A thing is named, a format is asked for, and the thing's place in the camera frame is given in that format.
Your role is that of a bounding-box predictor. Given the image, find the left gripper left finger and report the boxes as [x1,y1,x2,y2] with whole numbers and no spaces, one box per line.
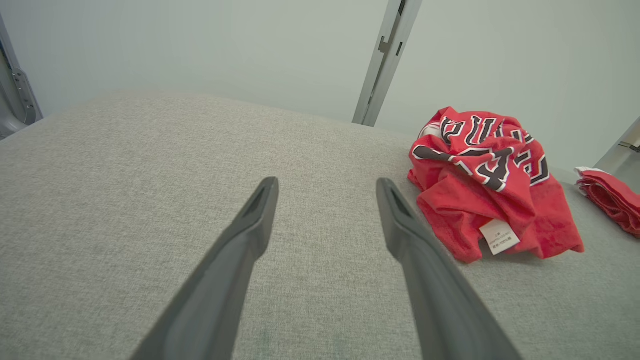
[130,176,280,360]

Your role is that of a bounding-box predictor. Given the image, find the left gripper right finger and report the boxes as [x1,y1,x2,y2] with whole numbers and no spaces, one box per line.
[375,177,524,360]

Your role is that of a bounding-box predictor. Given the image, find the red basketball jersey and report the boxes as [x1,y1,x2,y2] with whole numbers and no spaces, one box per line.
[407,106,585,265]

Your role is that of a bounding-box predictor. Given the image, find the red shorts with white stripes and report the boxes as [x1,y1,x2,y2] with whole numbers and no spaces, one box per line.
[574,167,640,237]

